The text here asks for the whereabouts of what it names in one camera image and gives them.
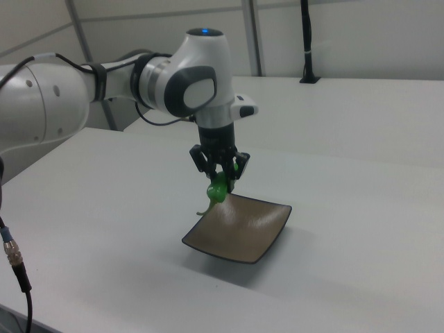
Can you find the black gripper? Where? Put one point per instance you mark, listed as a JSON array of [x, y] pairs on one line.
[[216, 138]]

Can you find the green chili pepper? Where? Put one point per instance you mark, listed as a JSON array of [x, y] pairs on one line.
[[218, 189]]

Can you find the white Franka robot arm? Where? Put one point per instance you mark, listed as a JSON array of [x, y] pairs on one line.
[[52, 97]]

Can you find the square brown ceramic plate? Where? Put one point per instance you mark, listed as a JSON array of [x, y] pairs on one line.
[[243, 229]]

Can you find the black camera pole with base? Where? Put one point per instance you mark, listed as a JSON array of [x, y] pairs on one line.
[[308, 41]]

